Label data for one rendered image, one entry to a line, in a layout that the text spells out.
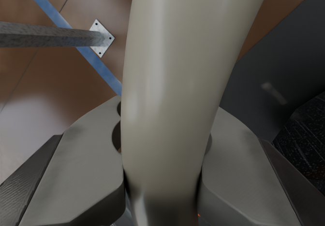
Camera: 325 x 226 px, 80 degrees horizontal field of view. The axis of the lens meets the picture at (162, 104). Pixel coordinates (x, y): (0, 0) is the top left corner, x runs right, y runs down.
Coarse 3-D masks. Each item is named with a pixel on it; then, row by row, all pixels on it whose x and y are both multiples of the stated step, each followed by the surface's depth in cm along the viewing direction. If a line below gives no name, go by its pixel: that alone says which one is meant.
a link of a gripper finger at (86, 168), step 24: (120, 96) 11; (96, 120) 9; (72, 144) 8; (96, 144) 8; (120, 144) 10; (48, 168) 7; (72, 168) 7; (96, 168) 7; (120, 168) 7; (48, 192) 6; (72, 192) 6; (96, 192) 6; (120, 192) 6; (24, 216) 5; (48, 216) 5; (72, 216) 5; (96, 216) 6; (120, 216) 7
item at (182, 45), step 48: (144, 0) 4; (192, 0) 4; (240, 0) 4; (144, 48) 4; (192, 48) 4; (240, 48) 5; (144, 96) 5; (192, 96) 5; (144, 144) 5; (192, 144) 5; (144, 192) 6; (192, 192) 7
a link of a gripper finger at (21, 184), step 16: (48, 144) 8; (32, 160) 7; (48, 160) 7; (16, 176) 6; (32, 176) 6; (0, 192) 6; (16, 192) 6; (32, 192) 6; (0, 208) 5; (16, 208) 5; (0, 224) 5; (16, 224) 5
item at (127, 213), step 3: (120, 153) 137; (126, 195) 76; (126, 198) 75; (126, 201) 74; (126, 204) 73; (126, 207) 73; (129, 207) 73; (126, 210) 73; (129, 210) 73; (123, 213) 74; (126, 213) 73; (129, 213) 73; (126, 216) 74; (129, 216) 73; (129, 219) 74; (132, 219) 73; (132, 222) 73
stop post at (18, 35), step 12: (0, 24) 84; (12, 24) 89; (24, 24) 95; (96, 24) 146; (0, 36) 81; (12, 36) 86; (24, 36) 90; (36, 36) 96; (48, 36) 102; (60, 36) 109; (72, 36) 118; (84, 36) 128; (96, 36) 140; (108, 36) 147; (96, 48) 153
